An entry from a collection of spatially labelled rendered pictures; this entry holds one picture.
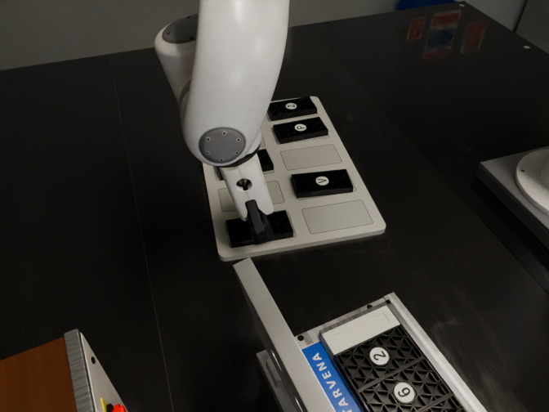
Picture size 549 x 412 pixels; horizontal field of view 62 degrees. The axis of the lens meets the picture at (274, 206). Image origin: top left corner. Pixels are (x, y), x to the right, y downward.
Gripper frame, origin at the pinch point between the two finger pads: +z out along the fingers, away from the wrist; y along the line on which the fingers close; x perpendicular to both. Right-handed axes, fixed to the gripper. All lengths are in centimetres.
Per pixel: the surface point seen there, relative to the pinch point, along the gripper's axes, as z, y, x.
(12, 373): -20.9, -26.5, 21.7
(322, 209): 4.8, 2.2, -10.5
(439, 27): 17, 62, -63
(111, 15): 32, 183, 41
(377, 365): 2.1, -26.1, -8.7
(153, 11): 37, 185, 22
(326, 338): 1.1, -21.4, -3.9
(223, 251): 1.3, -2.7, 6.5
